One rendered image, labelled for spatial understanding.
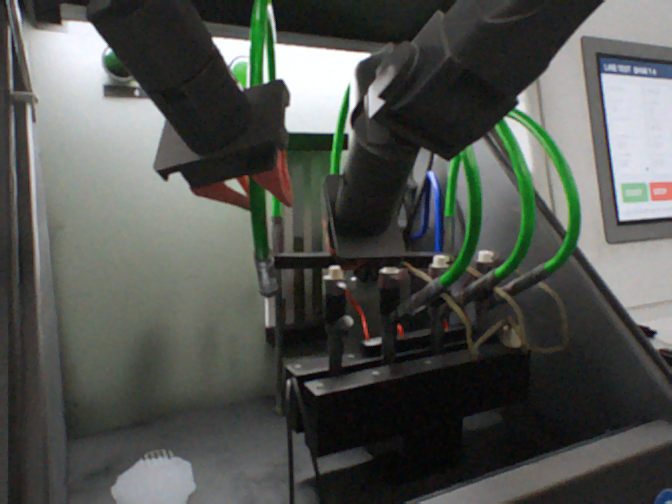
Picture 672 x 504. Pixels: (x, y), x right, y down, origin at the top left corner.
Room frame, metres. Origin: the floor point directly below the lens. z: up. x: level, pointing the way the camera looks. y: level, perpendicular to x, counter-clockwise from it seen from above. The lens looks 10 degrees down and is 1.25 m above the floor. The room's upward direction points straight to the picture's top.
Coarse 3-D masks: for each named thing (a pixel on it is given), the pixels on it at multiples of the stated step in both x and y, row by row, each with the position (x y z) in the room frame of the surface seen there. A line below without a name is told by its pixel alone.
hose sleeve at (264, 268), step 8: (272, 256) 0.49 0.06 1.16; (256, 264) 0.49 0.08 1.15; (264, 264) 0.48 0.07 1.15; (272, 264) 0.50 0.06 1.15; (256, 272) 0.51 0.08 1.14; (264, 272) 0.50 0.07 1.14; (272, 272) 0.51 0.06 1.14; (264, 280) 0.52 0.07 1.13; (272, 280) 0.52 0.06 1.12; (264, 288) 0.53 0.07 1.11; (272, 288) 0.54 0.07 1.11
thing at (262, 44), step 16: (256, 0) 0.54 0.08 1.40; (256, 16) 0.51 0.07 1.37; (272, 16) 0.67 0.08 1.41; (256, 32) 0.49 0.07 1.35; (272, 32) 0.70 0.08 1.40; (256, 48) 0.47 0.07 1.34; (272, 48) 0.72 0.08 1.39; (256, 64) 0.46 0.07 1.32; (272, 64) 0.74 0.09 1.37; (256, 80) 0.45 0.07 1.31; (256, 192) 0.43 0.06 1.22; (256, 208) 0.44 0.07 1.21; (272, 208) 0.81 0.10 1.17; (256, 224) 0.44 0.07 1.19; (256, 240) 0.45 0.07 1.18; (256, 256) 0.48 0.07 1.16
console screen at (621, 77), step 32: (608, 64) 0.93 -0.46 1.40; (640, 64) 0.97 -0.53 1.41; (608, 96) 0.92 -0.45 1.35; (640, 96) 0.95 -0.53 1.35; (608, 128) 0.90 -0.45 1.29; (640, 128) 0.94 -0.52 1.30; (608, 160) 0.88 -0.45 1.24; (640, 160) 0.92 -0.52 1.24; (608, 192) 0.87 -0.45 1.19; (640, 192) 0.90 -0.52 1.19; (608, 224) 0.85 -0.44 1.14; (640, 224) 0.89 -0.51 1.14
